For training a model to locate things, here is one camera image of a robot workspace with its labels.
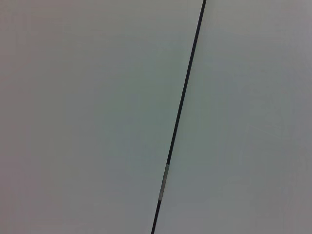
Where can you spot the silver clip on seam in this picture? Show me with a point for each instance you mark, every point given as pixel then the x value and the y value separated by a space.
pixel 164 181

